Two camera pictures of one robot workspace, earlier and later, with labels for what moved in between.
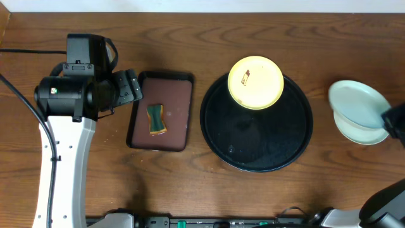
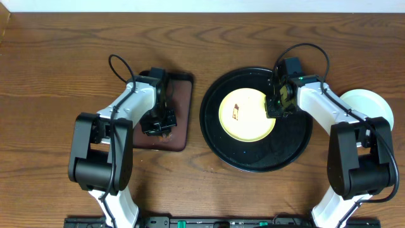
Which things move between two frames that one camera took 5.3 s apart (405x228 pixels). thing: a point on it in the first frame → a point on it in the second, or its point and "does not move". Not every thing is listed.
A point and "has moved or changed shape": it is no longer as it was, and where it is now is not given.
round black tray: [257, 140] does not move
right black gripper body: [397, 119] → [276, 107]
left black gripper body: [127, 87] → [159, 125]
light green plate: [358, 103] has moved or changed shape
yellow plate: [255, 82] → [242, 115]
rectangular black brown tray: [174, 91] does not move
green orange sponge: [157, 124] has moved or changed shape
